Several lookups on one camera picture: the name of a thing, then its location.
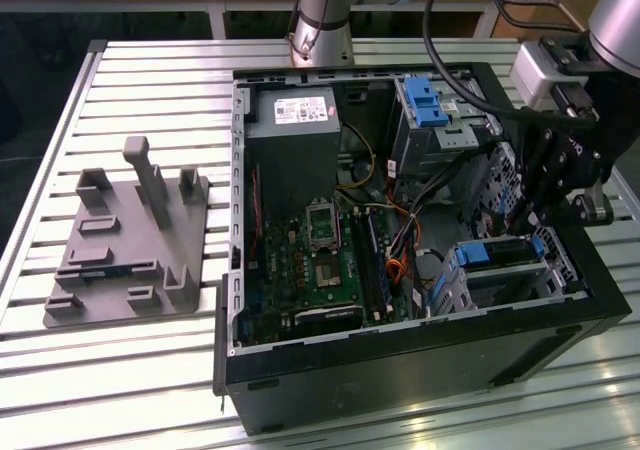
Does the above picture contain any hard disk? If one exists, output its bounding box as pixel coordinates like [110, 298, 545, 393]
[455, 236, 547, 270]

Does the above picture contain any metal disk bay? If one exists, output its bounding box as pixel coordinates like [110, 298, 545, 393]
[427, 224, 581, 317]

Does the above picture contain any black RAM slot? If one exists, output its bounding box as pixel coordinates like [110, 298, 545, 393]
[355, 208, 389, 323]
[349, 208, 382, 324]
[362, 209, 395, 321]

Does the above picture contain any grey metal drive cage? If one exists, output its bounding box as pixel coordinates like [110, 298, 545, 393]
[391, 74, 504, 184]

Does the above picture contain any blue plastic drive latch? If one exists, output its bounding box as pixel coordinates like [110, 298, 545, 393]
[405, 77, 449, 127]

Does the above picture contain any CPU socket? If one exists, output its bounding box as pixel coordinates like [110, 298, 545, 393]
[312, 252, 347, 292]

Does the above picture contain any metal socket cover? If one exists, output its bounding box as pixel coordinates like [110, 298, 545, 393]
[305, 197, 342, 252]

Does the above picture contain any grey power supply unit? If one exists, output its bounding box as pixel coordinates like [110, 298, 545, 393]
[247, 85, 342, 221]

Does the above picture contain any black PC case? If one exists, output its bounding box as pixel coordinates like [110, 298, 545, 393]
[212, 62, 634, 436]

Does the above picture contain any black graphics card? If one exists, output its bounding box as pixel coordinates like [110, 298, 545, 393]
[293, 303, 365, 331]

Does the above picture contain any green motherboard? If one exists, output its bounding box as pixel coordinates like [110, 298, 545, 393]
[239, 197, 416, 344]

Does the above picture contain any grey parts rack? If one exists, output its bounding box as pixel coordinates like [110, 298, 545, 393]
[42, 135, 211, 329]

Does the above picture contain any green RAM stick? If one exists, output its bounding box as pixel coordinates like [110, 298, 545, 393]
[79, 267, 134, 279]

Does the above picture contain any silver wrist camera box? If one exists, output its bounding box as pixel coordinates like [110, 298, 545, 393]
[509, 38, 601, 121]

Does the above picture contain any black power cable bundle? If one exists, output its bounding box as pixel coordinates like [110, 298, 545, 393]
[387, 139, 504, 256]

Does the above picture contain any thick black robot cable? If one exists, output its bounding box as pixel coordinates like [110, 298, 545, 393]
[422, 0, 531, 121]

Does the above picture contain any yellow wire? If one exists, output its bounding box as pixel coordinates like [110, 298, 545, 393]
[337, 122, 376, 191]

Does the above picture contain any orange flat cable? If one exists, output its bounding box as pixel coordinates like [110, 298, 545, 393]
[384, 257, 409, 287]

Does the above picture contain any wooden desk grey frame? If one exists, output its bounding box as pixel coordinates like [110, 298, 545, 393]
[0, 0, 506, 41]

